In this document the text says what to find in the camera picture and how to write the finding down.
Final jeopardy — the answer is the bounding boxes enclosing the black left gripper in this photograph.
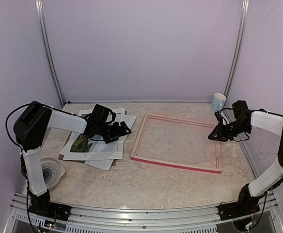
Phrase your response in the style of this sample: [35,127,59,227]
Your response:
[97,121,132,144]

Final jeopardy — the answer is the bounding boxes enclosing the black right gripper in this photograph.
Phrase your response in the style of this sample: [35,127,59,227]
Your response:
[208,120,251,142]

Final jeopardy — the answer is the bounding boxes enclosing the pink wooden picture frame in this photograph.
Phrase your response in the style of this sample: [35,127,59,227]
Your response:
[130,114,222,174]

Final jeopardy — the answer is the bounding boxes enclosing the white photo mat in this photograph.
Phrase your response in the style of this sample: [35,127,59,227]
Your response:
[78,108,125,122]

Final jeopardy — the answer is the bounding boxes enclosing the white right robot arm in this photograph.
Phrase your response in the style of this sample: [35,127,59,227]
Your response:
[208,100,283,216]

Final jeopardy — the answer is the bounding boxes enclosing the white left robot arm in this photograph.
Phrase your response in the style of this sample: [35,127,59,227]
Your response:
[13,101,131,197]

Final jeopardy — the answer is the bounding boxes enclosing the green landscape photo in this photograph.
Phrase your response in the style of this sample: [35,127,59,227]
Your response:
[69,135,99,153]

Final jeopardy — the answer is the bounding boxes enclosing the white paper sheets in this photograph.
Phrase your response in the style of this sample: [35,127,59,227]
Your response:
[58,110,138,171]

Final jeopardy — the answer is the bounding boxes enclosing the light blue mug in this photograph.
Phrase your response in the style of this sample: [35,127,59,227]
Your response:
[212,93,226,113]

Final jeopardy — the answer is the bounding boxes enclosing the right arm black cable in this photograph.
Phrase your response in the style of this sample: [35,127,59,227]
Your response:
[214,108,251,143]

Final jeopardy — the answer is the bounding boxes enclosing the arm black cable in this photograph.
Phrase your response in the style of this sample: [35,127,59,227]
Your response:
[5,101,35,146]
[214,108,251,143]

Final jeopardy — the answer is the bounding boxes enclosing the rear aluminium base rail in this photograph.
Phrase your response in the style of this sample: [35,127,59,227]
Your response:
[65,100,212,104]

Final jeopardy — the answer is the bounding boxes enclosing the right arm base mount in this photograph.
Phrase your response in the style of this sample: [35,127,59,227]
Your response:
[218,184,264,220]

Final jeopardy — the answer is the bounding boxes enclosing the front aluminium rail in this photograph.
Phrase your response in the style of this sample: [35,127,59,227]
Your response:
[3,191,283,233]

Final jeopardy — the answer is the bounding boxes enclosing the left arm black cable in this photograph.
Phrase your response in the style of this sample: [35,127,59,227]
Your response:
[5,101,35,146]

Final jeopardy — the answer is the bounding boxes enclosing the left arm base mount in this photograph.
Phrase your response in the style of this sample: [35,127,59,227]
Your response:
[28,190,72,221]

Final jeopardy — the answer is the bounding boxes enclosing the right aluminium corner post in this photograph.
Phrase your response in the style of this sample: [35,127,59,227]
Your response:
[224,0,250,98]

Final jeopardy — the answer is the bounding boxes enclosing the aluminium corner post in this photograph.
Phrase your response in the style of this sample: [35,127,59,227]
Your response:
[35,0,66,107]
[224,0,250,98]

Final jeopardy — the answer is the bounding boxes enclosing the left aluminium corner post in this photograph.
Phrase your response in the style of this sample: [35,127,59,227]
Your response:
[35,0,66,107]

